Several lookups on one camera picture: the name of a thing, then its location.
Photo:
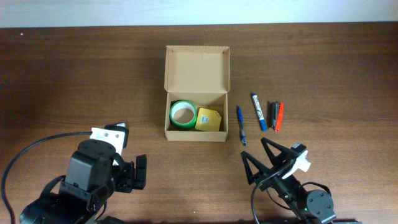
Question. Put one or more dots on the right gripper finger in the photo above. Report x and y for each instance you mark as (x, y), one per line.
(285, 153)
(254, 169)

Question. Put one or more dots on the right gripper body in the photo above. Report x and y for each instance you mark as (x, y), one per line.
(273, 172)

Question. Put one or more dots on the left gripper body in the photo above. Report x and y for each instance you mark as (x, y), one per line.
(137, 173)

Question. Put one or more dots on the orange grey stapler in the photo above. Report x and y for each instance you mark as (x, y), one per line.
(277, 112)

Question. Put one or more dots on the yellow spiral notepad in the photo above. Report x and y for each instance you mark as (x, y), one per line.
(208, 120)

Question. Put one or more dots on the green tape roll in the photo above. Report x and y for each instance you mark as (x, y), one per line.
(183, 114)

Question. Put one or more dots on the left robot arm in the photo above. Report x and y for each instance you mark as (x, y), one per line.
(96, 170)

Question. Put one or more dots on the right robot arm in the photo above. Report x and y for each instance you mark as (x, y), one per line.
(310, 202)

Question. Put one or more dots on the blue ballpoint pen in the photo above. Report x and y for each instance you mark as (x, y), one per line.
(242, 134)

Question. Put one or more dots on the blue white marker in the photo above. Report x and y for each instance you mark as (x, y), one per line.
(260, 115)

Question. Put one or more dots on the brown cardboard box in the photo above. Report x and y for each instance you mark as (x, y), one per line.
(200, 74)

